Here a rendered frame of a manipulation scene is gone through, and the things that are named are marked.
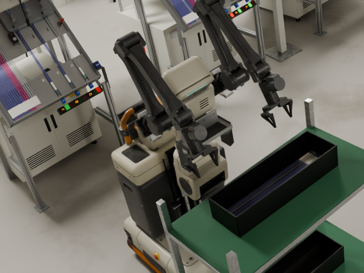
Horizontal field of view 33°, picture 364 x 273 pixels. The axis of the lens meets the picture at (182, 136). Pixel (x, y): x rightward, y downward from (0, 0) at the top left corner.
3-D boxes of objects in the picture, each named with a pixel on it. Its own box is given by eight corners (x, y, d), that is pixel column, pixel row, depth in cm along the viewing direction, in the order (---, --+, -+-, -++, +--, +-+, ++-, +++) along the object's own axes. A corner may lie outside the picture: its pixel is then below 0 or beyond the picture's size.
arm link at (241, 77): (229, 70, 292) (221, 75, 290) (239, 64, 282) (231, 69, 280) (240, 87, 292) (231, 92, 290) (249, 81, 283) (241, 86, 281)
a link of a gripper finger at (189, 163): (212, 171, 251) (202, 151, 249) (199, 181, 249) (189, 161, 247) (205, 171, 258) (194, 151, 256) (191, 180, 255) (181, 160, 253)
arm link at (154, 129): (125, 33, 264) (105, 43, 260) (137, 28, 252) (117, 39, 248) (170, 125, 274) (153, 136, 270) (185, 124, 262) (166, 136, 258)
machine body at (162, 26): (239, 60, 543) (229, -6, 507) (178, 97, 514) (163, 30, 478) (193, 40, 588) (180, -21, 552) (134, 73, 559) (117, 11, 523)
